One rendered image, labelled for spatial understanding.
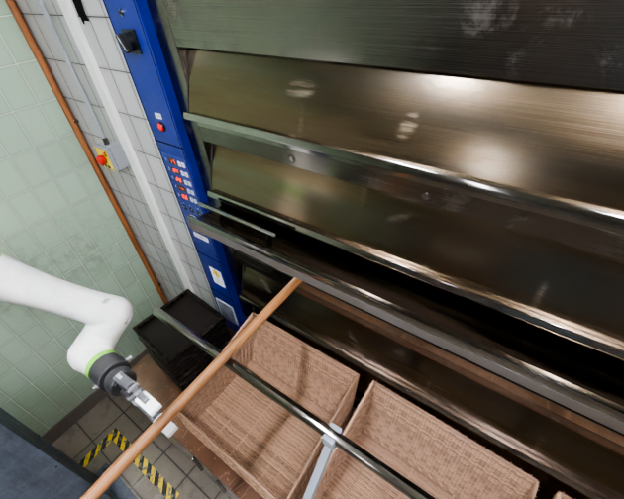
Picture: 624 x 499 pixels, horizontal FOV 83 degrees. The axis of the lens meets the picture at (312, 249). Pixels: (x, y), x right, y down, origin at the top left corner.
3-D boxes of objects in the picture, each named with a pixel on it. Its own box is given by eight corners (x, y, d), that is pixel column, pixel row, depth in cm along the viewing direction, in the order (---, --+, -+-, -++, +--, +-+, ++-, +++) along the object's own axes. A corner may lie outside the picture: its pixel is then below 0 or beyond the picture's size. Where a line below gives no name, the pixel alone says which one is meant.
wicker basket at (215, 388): (261, 345, 176) (252, 309, 158) (361, 407, 149) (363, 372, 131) (184, 428, 147) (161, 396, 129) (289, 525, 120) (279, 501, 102)
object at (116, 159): (118, 160, 155) (108, 138, 149) (131, 165, 151) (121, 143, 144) (103, 167, 151) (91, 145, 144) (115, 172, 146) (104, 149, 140)
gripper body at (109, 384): (122, 358, 97) (142, 375, 93) (134, 375, 103) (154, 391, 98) (96, 380, 93) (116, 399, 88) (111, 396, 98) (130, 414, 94)
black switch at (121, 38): (130, 52, 101) (114, 8, 94) (143, 54, 98) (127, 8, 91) (119, 55, 99) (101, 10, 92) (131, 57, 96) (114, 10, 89)
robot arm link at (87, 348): (87, 362, 111) (52, 360, 101) (108, 326, 113) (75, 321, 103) (111, 385, 104) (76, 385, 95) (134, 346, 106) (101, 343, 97)
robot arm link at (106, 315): (-25, 289, 90) (-29, 303, 81) (1, 249, 92) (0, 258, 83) (116, 330, 113) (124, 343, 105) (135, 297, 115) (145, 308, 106)
